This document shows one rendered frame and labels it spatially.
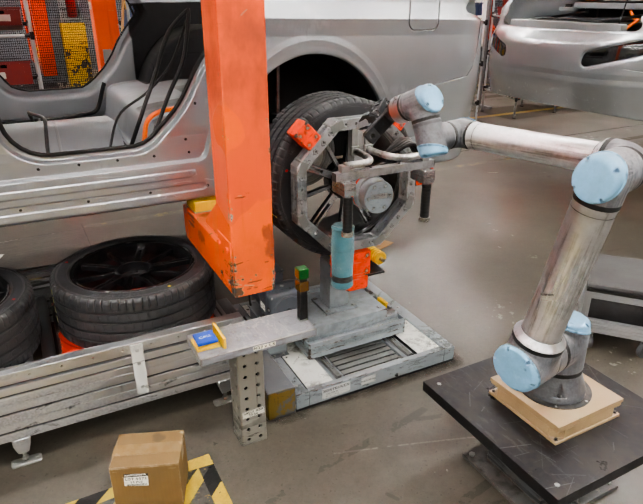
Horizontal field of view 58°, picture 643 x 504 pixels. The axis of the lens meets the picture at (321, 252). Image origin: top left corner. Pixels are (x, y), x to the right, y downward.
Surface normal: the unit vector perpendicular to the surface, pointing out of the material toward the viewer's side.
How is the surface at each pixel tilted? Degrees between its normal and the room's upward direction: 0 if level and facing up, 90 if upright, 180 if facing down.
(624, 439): 0
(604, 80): 91
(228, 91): 90
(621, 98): 106
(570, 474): 0
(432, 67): 90
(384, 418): 0
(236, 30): 90
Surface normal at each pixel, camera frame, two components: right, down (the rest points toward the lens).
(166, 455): 0.00, -0.91
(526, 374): -0.79, 0.33
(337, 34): 0.46, 0.36
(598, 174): -0.76, 0.14
